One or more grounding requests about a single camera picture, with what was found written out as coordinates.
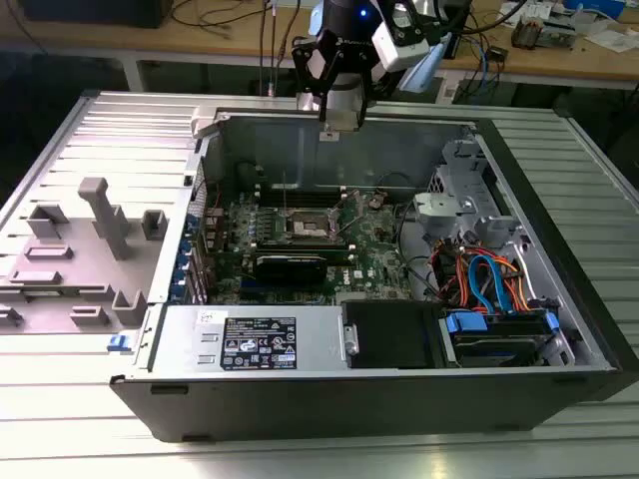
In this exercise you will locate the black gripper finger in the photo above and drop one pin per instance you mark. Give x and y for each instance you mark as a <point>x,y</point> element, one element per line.
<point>325,105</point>
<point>364,102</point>

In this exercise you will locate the metal locking lever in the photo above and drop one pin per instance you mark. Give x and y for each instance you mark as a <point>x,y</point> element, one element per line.
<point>284,192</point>

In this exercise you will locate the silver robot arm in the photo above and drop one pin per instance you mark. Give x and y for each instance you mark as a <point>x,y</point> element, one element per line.
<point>344,95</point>

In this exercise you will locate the pale blue teach pendant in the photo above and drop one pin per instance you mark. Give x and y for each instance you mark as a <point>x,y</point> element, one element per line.
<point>424,67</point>

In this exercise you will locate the round coin battery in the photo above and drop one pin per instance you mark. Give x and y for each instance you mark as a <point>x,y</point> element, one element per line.
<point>378,200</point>

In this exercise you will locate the tall black box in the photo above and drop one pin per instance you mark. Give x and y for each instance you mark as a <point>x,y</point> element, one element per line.
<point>456,30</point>

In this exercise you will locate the silver drive cage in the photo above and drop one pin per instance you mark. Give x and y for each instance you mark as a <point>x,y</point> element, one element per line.
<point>449,209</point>

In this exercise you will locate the small black adapter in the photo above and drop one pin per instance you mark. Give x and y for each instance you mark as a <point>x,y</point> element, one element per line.
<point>498,53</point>

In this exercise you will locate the green motherboard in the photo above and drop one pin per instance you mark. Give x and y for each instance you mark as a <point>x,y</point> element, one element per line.
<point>379,244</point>

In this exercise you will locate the green RAM stick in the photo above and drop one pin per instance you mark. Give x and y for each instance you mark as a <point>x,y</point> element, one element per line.
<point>337,253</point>

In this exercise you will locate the black graphics card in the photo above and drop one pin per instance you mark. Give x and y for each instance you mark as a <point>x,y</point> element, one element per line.
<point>289,272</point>

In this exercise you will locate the finned cooler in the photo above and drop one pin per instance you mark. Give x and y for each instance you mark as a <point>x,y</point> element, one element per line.
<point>526,32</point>

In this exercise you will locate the wooden desk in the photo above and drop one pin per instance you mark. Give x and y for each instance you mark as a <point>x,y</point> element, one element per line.
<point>549,62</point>

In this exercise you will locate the grey circuit device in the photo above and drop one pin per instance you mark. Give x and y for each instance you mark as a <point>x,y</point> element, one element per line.
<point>561,35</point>

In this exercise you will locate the black plastic shroud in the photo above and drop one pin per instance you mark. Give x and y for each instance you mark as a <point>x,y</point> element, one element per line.
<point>389,334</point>

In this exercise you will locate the wide black box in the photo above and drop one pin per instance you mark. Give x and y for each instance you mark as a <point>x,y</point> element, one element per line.
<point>100,12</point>

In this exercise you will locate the white paper sheet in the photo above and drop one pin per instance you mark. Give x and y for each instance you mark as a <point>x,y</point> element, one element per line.
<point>614,41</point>

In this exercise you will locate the grey power supply unit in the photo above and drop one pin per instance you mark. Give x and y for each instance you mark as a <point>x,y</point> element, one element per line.
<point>185,339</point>

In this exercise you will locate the hard disk in blue carrier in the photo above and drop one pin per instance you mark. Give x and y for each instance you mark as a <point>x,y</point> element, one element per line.
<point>499,344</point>

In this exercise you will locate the black PC case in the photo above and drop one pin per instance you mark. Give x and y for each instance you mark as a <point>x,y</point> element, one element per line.
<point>349,409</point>

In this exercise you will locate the grey parts rack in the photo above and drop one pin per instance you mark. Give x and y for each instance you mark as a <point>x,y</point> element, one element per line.
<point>75,279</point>

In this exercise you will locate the blue case latch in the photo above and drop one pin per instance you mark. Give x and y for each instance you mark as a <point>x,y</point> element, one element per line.
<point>119,342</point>

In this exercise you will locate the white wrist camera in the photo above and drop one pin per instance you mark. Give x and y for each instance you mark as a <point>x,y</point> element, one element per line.
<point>402,52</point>

